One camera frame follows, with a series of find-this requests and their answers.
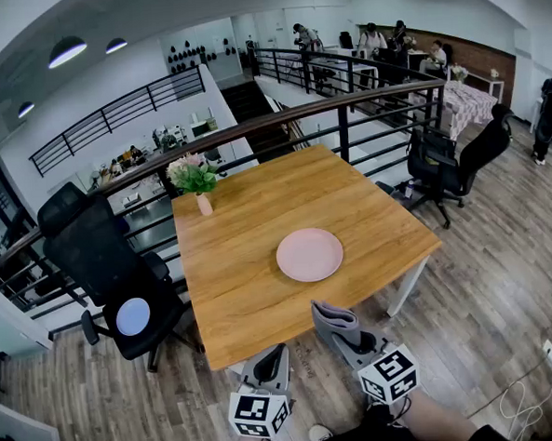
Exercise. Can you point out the dark staircase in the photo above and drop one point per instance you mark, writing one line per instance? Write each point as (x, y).
(250, 109)

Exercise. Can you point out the wall display of black objects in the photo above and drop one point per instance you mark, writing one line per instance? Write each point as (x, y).
(177, 58)

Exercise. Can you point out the small potted flowers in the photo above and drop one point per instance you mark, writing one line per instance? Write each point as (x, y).
(459, 72)

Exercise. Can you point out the pink round plate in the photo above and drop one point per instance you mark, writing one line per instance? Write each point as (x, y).
(310, 255)

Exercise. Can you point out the white panel board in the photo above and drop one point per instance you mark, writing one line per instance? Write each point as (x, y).
(28, 440)

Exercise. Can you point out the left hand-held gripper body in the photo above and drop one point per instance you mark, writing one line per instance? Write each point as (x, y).
(252, 412)

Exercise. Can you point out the white side table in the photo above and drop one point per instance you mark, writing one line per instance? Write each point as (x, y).
(486, 80)

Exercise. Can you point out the grey cleaning cloth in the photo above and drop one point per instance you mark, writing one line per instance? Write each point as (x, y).
(338, 318)

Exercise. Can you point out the white round disc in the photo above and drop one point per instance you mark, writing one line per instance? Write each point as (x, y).
(132, 317)

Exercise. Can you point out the person's right forearm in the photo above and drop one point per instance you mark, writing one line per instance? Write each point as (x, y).
(437, 419)

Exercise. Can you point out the black mesh office chair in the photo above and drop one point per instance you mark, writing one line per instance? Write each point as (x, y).
(86, 245)
(481, 151)

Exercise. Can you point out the wooden-topped black metal railing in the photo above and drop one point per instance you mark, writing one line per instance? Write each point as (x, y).
(251, 123)

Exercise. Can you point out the person's white shoe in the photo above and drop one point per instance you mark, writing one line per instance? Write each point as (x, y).
(321, 433)

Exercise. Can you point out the black dome pendant lamp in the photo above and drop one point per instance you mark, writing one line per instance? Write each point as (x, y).
(116, 45)
(67, 53)
(26, 110)

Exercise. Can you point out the table with pink checked cloth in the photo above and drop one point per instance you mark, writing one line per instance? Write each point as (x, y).
(465, 105)

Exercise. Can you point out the black backpack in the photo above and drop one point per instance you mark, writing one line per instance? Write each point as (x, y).
(433, 156)

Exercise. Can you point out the white wall socket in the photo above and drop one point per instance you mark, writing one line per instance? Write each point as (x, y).
(550, 352)

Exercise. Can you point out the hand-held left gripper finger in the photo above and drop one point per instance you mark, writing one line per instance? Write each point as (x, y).
(264, 367)
(278, 366)

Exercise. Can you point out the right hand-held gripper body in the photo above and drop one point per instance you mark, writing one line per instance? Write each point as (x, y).
(388, 376)

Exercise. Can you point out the artificial flower bouquet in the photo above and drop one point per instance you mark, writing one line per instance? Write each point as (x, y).
(194, 175)

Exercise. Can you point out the clear water bottle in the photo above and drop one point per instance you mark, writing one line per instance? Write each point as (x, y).
(409, 189)

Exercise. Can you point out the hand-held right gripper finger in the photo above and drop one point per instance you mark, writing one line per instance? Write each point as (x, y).
(365, 342)
(327, 335)

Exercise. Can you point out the pink vase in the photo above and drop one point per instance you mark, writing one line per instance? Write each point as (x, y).
(204, 205)

